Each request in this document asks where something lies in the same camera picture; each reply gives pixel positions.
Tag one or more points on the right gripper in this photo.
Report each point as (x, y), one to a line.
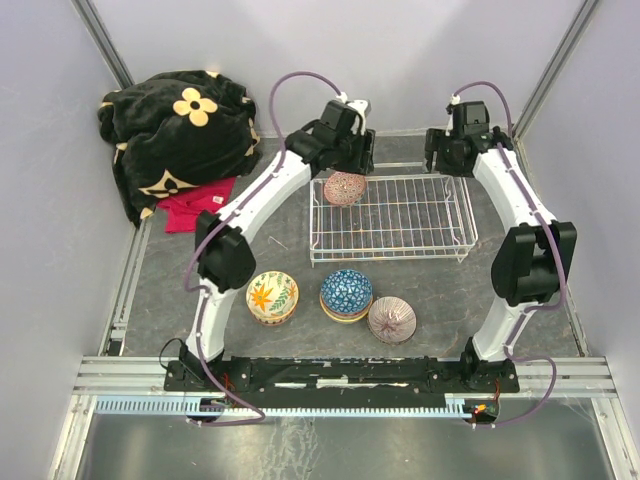
(434, 141)

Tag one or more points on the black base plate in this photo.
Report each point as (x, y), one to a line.
(341, 383)

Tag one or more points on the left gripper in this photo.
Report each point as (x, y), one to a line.
(364, 161)

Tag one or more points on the red patterned bowl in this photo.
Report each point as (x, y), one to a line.
(343, 189)

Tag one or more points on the blue triangle patterned bowl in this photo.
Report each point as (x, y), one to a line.
(346, 291)

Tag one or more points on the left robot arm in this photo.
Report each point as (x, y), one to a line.
(223, 260)

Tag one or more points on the black floral fleece blanket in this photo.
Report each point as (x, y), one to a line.
(177, 131)

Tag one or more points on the purple striped bowl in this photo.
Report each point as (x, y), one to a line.
(392, 320)

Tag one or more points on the aluminium frame rail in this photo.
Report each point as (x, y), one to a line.
(141, 385)

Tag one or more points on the white wire dish rack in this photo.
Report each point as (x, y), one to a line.
(402, 214)

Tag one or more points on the red cloth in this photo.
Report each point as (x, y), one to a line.
(184, 208)

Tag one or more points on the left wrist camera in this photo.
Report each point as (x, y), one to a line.
(361, 106)

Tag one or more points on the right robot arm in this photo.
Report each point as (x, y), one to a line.
(534, 259)

